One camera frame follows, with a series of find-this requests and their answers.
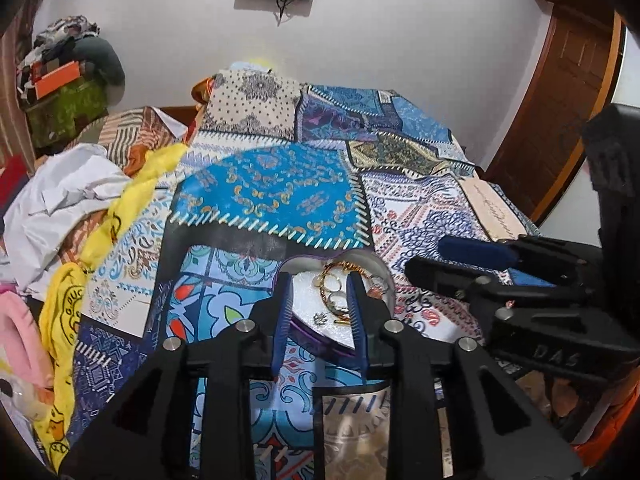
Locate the brown striped curtain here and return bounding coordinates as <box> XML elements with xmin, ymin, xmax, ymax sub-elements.
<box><xmin>0</xmin><ymin>0</ymin><xmax>57</xmax><ymax>162</ymax></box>

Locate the red box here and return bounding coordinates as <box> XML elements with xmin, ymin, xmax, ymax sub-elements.
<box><xmin>0</xmin><ymin>154</ymin><xmax>32</xmax><ymax>197</ymax></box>

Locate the pile of clothes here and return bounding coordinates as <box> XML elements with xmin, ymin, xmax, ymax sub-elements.
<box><xmin>16</xmin><ymin>16</ymin><xmax>102</xmax><ymax>63</ymax></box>

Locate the orange box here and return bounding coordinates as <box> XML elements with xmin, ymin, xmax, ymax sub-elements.
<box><xmin>33</xmin><ymin>60</ymin><xmax>82</xmax><ymax>99</ymax></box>

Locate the pink cloth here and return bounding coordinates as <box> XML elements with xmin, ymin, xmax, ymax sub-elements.
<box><xmin>0</xmin><ymin>289</ymin><xmax>54</xmax><ymax>392</ymax></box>

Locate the patchwork printed blanket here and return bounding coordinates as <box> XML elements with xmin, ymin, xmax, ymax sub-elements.
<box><xmin>65</xmin><ymin>62</ymin><xmax>542</xmax><ymax>480</ymax></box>

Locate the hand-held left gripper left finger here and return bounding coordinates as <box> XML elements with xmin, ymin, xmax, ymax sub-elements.
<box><xmin>59</xmin><ymin>272</ymin><xmax>296</xmax><ymax>480</ymax></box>

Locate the purple heart-shaped tin box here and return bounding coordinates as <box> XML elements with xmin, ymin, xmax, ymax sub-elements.
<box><xmin>277</xmin><ymin>252</ymin><xmax>399</xmax><ymax>359</ymax></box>

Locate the yellow printed cloth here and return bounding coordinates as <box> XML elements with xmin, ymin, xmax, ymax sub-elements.
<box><xmin>31</xmin><ymin>142</ymin><xmax>189</xmax><ymax>472</ymax></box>

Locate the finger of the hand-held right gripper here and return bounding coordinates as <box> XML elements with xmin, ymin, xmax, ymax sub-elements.
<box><xmin>404</xmin><ymin>257</ymin><xmax>597</xmax><ymax>312</ymax></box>
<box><xmin>437</xmin><ymin>234</ymin><xmax>602</xmax><ymax>287</ymax></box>

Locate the bracelets and bead jewellery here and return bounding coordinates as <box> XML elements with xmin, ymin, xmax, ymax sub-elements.
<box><xmin>320</xmin><ymin>260</ymin><xmax>362</xmax><ymax>312</ymax></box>

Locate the person's right hand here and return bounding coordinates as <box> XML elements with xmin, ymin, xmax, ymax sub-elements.
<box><xmin>521</xmin><ymin>373</ymin><xmax>585</xmax><ymax>420</ymax></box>

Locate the white cloth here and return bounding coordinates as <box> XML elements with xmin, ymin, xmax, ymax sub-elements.
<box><xmin>1</xmin><ymin>143</ymin><xmax>134</xmax><ymax>297</ymax></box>

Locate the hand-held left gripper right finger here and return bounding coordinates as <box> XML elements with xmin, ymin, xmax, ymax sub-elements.
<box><xmin>345</xmin><ymin>270</ymin><xmax>584</xmax><ymax>480</ymax></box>

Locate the striped orange blanket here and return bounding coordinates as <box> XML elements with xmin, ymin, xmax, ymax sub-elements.
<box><xmin>96</xmin><ymin>105</ymin><xmax>202</xmax><ymax>177</ymax></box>

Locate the brown wooden door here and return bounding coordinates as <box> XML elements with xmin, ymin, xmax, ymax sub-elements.
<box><xmin>484</xmin><ymin>4</ymin><xmax>619</xmax><ymax>224</ymax></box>

